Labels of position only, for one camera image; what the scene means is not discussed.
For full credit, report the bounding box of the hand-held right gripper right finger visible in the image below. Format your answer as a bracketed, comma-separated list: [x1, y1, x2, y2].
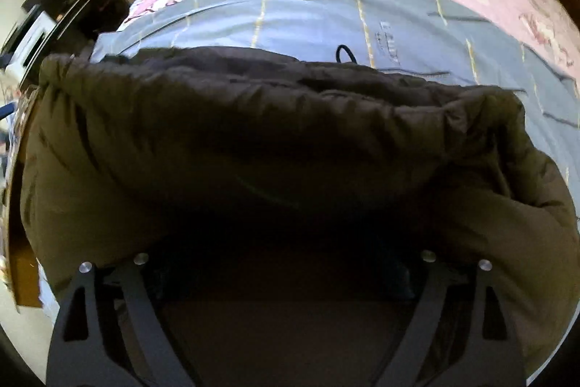
[366, 250, 529, 387]

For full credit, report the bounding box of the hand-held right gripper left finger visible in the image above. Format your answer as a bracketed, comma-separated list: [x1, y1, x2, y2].
[45, 253, 206, 387]

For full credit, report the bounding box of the olive hooded puffer jacket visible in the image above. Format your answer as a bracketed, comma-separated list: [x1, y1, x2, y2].
[20, 45, 579, 387]

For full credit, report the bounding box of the white printer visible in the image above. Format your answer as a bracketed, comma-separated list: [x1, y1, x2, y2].
[0, 5, 58, 76]

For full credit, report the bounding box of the dark desk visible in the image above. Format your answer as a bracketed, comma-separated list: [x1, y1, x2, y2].
[44, 0, 133, 68]

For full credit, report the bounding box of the blue plaid blanket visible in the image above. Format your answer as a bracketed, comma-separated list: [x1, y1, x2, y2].
[90, 0, 580, 206]

